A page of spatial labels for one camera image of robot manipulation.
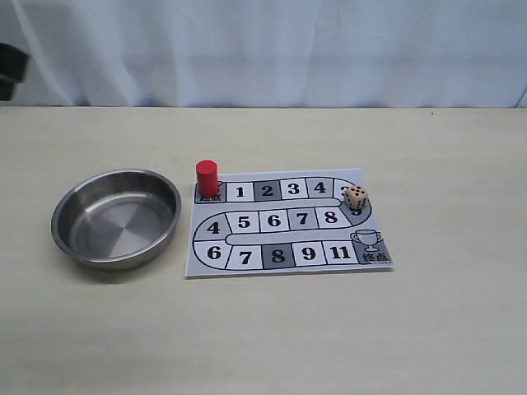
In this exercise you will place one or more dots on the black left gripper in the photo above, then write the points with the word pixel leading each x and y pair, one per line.
pixel 13 63

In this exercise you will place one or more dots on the red cylinder game piece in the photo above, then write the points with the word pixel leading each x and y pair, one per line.
pixel 207 178

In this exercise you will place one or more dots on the beige wooden die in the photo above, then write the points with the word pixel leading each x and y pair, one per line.
pixel 355 197

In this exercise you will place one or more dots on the white backdrop curtain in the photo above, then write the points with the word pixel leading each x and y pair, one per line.
pixel 270 53

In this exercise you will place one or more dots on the round stainless steel bowl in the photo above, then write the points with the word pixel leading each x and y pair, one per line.
pixel 118 220

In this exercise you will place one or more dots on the printed game board sheet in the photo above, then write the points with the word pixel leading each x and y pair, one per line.
pixel 284 222

